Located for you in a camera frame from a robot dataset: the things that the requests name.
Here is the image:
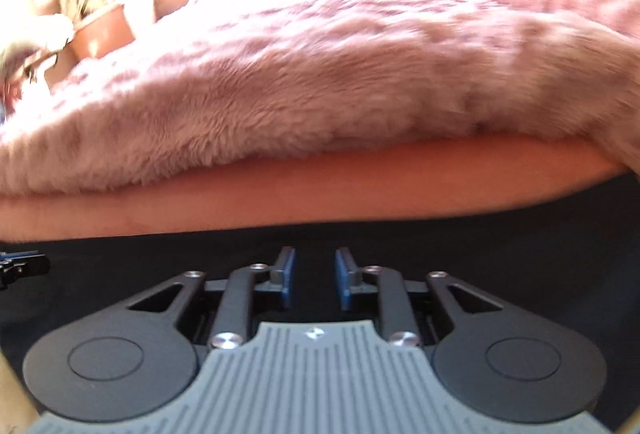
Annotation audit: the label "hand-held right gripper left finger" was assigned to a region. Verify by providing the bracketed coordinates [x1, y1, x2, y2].
[127, 246, 297, 349]

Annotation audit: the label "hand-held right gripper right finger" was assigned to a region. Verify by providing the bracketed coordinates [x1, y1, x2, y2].
[334, 247, 503, 347]

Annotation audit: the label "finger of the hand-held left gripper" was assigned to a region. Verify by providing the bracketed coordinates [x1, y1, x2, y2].
[0, 250, 51, 291]

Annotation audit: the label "black pants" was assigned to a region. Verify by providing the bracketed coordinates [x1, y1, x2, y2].
[0, 171, 640, 420]

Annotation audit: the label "salmon bed sheet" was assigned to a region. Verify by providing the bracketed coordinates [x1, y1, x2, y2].
[0, 133, 632, 246]

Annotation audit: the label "pink fluffy blanket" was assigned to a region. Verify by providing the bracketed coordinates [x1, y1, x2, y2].
[0, 0, 640, 201]

